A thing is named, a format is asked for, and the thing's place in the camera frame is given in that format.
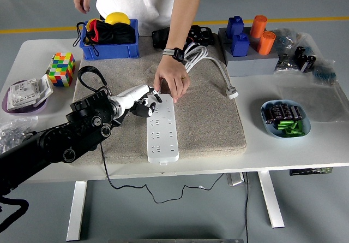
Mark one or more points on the green battery cell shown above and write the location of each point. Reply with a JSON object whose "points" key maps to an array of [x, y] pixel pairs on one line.
{"points": [[291, 133], [298, 127], [285, 124]]}

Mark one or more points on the blue plastic block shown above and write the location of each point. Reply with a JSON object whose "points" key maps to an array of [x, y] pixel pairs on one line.
{"points": [[240, 46], [235, 26]]}

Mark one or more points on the person's left forearm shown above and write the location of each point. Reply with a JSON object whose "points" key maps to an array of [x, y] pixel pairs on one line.
{"points": [[182, 19]]}

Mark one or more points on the yellow floor tape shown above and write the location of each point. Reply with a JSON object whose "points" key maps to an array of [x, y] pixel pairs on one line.
{"points": [[300, 19]]}

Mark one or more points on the clear bag of blue components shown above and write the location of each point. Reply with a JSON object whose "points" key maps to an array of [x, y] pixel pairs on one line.
{"points": [[324, 73], [286, 39]]}

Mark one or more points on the multicolour puzzle cube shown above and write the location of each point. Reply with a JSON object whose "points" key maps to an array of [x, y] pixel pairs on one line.
{"points": [[61, 68]]}

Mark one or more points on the grey-brown mat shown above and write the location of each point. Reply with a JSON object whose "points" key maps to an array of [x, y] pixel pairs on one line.
{"points": [[207, 123]]}

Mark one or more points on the black wristwatch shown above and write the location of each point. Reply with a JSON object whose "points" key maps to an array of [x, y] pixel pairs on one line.
{"points": [[177, 54]]}

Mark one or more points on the black electronic device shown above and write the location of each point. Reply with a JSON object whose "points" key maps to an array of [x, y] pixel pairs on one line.
{"points": [[203, 35]]}

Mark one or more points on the blue plastic bin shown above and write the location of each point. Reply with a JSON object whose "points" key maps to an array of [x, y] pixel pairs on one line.
{"points": [[109, 52]]}

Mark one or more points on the small clear bag of screws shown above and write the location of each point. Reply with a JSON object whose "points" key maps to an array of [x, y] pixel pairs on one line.
{"points": [[285, 64]]}

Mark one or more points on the person's right hand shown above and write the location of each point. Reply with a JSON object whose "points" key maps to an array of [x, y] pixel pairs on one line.
{"points": [[81, 0]]}

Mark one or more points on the white table leg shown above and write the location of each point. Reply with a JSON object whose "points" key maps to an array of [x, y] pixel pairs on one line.
{"points": [[76, 210], [271, 199]]}

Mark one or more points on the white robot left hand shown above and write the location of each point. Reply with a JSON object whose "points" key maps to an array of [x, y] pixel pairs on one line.
{"points": [[133, 94]]}

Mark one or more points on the white socket cover plate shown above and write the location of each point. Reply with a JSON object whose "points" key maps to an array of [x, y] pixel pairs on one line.
{"points": [[45, 87]]}

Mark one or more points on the large empty clear bag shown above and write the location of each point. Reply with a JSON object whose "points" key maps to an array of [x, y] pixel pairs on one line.
{"points": [[313, 101]]}

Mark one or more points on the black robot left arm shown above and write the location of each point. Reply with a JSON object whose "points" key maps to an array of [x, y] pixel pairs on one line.
{"points": [[54, 142]]}

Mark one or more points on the black table control panel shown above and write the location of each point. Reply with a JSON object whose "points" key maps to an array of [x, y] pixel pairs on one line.
{"points": [[310, 171]]}

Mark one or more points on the person's left hand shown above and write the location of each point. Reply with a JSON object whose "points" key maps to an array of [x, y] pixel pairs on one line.
{"points": [[171, 73]]}

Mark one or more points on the clear bag of black capacitors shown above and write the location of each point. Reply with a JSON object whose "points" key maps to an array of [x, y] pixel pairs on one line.
{"points": [[304, 58]]}

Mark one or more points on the white wall socket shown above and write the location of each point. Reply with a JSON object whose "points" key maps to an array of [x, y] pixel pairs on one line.
{"points": [[23, 94]]}

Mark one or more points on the purple tray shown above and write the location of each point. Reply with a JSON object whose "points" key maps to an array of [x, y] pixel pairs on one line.
{"points": [[19, 111]]}

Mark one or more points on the yellow ball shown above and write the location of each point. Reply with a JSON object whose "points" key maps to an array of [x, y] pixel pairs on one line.
{"points": [[117, 17]]}

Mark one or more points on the black capacitor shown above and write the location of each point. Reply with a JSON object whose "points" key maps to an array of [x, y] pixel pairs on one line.
{"points": [[268, 115], [286, 111], [297, 112], [276, 112]]}

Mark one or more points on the orange cylinder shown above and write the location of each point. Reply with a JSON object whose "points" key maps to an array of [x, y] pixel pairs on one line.
{"points": [[266, 43], [257, 27]]}

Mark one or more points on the person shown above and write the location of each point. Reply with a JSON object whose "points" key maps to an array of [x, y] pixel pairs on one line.
{"points": [[136, 0]]}

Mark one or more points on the grey block base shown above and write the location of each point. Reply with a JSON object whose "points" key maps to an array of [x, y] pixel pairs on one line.
{"points": [[251, 65]]}

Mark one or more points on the silver metal box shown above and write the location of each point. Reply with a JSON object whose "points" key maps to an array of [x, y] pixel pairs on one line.
{"points": [[235, 179]]}

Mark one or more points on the big clear bag of screws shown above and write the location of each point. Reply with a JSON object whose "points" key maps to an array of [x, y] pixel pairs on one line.
{"points": [[13, 131]]}

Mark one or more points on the light blue tray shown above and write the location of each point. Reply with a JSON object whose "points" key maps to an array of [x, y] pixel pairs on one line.
{"points": [[306, 128]]}

